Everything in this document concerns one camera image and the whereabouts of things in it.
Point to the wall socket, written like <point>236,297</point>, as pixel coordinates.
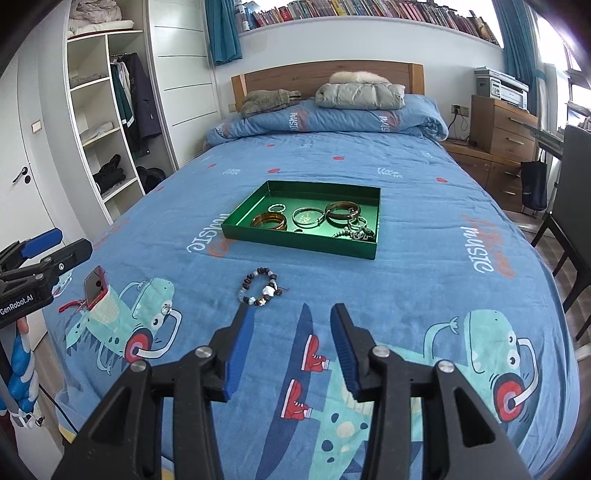
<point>460,110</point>

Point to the dark brown bangle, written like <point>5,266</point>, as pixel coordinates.
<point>328,212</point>

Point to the amber bangle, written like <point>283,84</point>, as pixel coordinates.
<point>258,220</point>

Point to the plain silver bangle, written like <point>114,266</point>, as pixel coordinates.
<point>293,217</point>

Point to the white folded clothes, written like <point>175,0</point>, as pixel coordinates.
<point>97,131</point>

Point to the grey plush toy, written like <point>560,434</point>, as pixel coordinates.
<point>268,101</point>

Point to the row of books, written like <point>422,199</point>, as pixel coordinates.
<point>369,11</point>

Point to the white furry cushion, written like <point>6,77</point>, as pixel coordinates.
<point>360,77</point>

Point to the blue dinosaur print bed sheet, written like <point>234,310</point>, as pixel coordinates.
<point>369,286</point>

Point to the wooden drawer cabinet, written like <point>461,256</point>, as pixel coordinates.
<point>501,129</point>

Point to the green tray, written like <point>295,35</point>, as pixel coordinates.
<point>314,194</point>

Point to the white wardrobe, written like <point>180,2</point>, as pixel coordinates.
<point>184,69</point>

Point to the wooden headboard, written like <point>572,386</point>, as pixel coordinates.
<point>277,76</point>

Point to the dark chair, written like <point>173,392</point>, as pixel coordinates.
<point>572,198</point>

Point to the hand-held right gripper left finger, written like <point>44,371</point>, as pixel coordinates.
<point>240,350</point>

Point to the black backpack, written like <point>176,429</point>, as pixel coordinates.
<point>150,180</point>

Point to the hanging clothes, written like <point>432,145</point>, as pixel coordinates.
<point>138,106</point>

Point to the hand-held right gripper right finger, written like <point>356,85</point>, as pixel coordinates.
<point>346,350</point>

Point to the dark tote bag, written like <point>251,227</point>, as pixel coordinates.
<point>534,184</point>

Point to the white door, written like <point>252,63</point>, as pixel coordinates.
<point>27,212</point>

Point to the folded bedding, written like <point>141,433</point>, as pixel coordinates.
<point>99,16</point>

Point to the folded blue duvet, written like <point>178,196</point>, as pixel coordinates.
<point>332,122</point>

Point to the low wooden cabinet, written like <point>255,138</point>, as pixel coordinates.
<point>489,175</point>

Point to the grey padded jacket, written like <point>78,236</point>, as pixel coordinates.
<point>360,96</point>

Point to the white printer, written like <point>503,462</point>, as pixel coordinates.
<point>501,87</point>

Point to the wall light switch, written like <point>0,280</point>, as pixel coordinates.
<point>36,126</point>

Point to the blue curtain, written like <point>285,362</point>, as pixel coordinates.
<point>515,41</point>
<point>224,32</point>

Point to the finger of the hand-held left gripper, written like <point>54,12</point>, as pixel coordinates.
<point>69,256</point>
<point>44,242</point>

